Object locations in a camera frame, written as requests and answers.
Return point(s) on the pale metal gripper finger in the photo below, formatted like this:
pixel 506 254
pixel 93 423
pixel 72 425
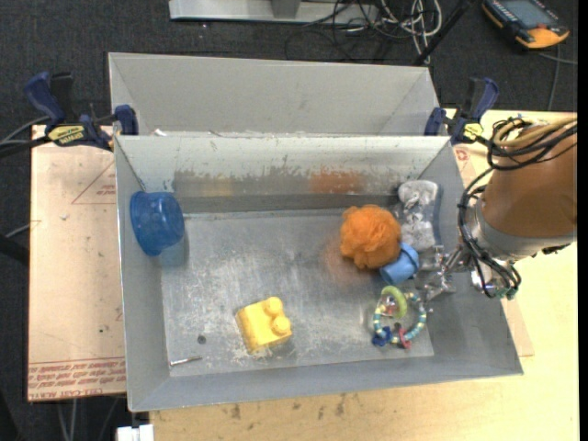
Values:
pixel 434 259
pixel 436 287

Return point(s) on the small light blue cup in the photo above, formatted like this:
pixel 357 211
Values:
pixel 399 267

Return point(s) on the orange mesh bath sponge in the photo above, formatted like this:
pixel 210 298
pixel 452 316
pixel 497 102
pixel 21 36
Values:
pixel 369 234

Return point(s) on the grey metal bin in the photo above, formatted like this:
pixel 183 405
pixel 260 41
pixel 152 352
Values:
pixel 294 264

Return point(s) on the yellow toy building brick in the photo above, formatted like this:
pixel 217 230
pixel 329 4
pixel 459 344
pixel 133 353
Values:
pixel 264 326

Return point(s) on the small grey metal pin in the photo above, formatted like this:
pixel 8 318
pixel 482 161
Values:
pixel 186 361

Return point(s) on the blue plastic bowl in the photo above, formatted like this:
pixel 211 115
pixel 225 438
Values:
pixel 156 223

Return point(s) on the brown cardboard board, red print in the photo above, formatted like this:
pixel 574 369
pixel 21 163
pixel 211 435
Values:
pixel 73 255

